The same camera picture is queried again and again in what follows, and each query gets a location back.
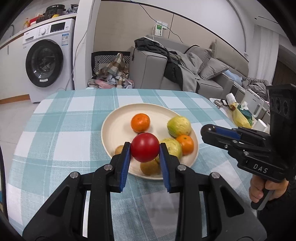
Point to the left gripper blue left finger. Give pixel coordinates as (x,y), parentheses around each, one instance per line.
(110,178)

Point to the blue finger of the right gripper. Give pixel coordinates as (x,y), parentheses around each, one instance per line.
(244,135)
(224,138)

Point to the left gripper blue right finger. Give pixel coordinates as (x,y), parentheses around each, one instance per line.
(181,179)

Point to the small brown pear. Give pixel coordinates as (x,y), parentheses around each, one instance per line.
(118,150)

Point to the brown kiwi-like fruit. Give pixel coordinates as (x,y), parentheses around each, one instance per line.
(150,168)

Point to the orange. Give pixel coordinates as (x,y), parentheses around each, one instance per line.
(140,123)
(186,143)

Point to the large red tomato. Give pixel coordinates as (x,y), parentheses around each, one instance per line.
(145,147)

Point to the yellow guava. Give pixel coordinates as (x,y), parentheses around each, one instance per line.
(179,125)

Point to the person's right hand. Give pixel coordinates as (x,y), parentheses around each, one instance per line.
(257,185)

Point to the yellow plastic bag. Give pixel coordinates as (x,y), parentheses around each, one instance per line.
(242,117)

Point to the white side table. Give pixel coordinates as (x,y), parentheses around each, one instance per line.
(258,125)

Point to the cream round plate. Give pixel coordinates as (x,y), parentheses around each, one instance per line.
(116,130)

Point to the teal checkered tablecloth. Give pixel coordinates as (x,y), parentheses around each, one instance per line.
(64,135)

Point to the grey sofa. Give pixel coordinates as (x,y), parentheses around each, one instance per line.
(222,84)

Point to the grey sofa cushion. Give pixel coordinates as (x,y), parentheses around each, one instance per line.
(212,69)

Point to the dark clothes pile on sofa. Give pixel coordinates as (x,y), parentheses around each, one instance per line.
(153,66)

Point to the plaid cloth in basket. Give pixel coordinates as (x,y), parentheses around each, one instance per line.
(114,74)

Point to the black patterned laundry basket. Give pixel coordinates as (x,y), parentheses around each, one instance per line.
(102,58)

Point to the white washing machine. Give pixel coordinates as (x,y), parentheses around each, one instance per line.
(49,58)

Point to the black rice cooker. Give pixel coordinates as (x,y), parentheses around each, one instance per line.
(56,9)

